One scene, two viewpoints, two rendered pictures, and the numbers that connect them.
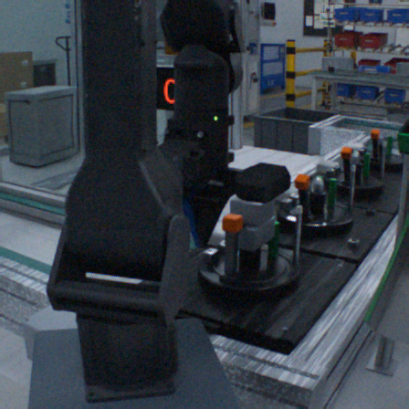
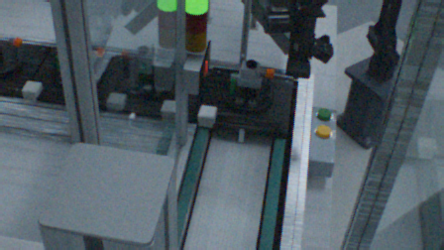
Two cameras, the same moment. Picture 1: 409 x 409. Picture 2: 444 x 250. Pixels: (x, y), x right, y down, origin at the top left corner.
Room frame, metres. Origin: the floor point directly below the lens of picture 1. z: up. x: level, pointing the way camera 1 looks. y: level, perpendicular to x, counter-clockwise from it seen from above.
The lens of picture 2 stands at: (1.28, 1.06, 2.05)
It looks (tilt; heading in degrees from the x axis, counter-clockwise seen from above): 43 degrees down; 245
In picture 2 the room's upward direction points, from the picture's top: 4 degrees clockwise
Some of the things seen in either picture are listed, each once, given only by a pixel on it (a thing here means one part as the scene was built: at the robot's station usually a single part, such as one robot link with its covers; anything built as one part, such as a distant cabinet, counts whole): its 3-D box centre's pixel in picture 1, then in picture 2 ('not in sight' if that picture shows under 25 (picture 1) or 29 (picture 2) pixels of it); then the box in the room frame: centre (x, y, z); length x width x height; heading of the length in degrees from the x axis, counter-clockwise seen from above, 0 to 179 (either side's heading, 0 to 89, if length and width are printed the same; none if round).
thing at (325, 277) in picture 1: (248, 284); (248, 100); (0.67, -0.06, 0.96); 0.24 x 0.24 x 0.02; 58
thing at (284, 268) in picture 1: (249, 271); (248, 95); (0.67, -0.06, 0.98); 0.14 x 0.14 x 0.02
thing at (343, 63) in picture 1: (338, 65); not in sight; (6.23, -1.59, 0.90); 0.40 x 0.30 x 0.17; 150
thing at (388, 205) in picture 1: (355, 168); (74, 62); (1.09, -0.33, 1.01); 0.24 x 0.24 x 0.13; 58
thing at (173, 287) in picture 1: (114, 264); (387, 48); (0.33, 0.06, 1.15); 0.09 x 0.07 x 0.06; 77
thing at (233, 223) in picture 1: (235, 243); (266, 81); (0.63, -0.04, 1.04); 0.04 x 0.02 x 0.08; 148
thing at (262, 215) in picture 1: (254, 214); (247, 72); (0.68, -0.07, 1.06); 0.08 x 0.04 x 0.07; 148
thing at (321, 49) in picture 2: (178, 162); (320, 47); (0.52, 0.02, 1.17); 0.07 x 0.07 x 0.06; 59
